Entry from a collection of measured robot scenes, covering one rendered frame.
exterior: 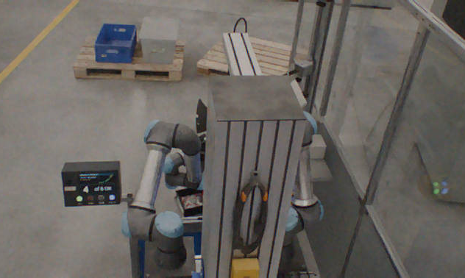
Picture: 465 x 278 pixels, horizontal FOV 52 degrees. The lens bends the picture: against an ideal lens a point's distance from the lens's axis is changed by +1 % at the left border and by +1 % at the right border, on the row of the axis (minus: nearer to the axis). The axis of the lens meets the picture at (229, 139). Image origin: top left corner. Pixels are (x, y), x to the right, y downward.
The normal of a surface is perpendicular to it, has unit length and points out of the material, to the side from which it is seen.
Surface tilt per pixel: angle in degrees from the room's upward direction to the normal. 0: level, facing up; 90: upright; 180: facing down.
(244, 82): 0
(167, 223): 8
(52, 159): 0
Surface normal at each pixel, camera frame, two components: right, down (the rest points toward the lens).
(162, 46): 0.03, 0.67
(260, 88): 0.07, -0.80
